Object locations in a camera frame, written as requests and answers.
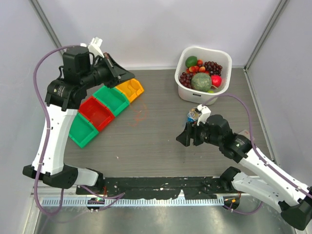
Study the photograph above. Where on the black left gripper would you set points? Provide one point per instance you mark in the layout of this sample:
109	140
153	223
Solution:
116	72

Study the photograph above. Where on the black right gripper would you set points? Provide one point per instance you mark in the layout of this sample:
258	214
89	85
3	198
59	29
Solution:
191	131

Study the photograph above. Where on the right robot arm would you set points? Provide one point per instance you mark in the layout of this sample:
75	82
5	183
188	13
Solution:
287	195

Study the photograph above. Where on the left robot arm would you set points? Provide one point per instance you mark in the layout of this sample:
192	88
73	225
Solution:
81	70

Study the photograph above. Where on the green plastic bin beside yellow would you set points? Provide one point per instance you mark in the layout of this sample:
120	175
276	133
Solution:
113	99

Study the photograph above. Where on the red plastic bin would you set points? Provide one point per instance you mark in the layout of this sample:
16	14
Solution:
96	113

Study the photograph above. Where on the red and white card box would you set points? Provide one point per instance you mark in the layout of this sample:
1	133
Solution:
246	134

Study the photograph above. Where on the red apple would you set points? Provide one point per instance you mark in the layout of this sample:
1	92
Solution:
216	80

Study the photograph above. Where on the white plastic fruit basket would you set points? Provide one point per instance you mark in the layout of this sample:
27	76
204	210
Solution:
221	57

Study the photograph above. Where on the red and yellow peaches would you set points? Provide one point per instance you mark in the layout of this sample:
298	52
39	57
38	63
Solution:
199	68

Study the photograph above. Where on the green lime fruit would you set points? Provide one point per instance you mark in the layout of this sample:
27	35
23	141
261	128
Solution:
191	61

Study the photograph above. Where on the green plastic bin at end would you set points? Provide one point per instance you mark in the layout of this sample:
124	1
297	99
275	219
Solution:
82	132

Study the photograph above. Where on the dark purple grape bunch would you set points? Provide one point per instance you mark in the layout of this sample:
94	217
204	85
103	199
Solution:
212	68

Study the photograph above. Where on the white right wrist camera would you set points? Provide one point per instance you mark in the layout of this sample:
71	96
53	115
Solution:
204	112

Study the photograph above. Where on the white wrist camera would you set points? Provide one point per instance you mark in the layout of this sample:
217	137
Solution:
204	112
94	46

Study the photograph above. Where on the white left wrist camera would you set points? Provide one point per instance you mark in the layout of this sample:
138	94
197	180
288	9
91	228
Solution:
94	46

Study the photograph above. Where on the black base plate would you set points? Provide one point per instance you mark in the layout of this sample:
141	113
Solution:
165	188

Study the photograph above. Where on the white perforated cable duct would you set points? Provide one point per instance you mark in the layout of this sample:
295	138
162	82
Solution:
180	201

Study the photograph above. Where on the aluminium frame post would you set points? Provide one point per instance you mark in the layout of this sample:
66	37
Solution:
45	22

